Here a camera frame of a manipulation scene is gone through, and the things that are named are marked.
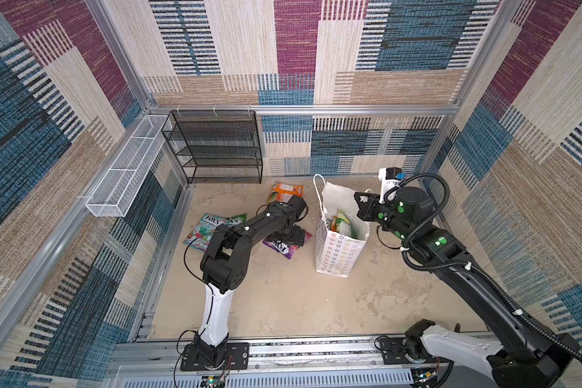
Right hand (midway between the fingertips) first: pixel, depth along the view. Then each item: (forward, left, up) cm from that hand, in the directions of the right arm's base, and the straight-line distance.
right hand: (354, 198), depth 69 cm
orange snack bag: (+30, +22, -30) cm, 48 cm away
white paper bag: (-8, +5, -16) cm, 19 cm away
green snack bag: (+3, 0, -19) cm, 19 cm away
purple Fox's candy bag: (+1, +21, -31) cm, 37 cm away
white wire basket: (+4, +69, +1) cm, 69 cm away
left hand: (+6, +19, -29) cm, 36 cm away
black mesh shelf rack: (+46, +51, -16) cm, 71 cm away
